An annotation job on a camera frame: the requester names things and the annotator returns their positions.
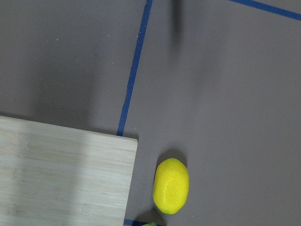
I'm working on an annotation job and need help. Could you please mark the yellow lemon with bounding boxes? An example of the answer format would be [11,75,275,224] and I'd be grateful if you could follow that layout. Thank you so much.
[153,158,190,215]
[141,222,158,226]

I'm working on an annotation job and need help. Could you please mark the wooden cutting board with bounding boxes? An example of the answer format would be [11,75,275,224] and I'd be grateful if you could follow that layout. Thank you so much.
[0,116,138,226]

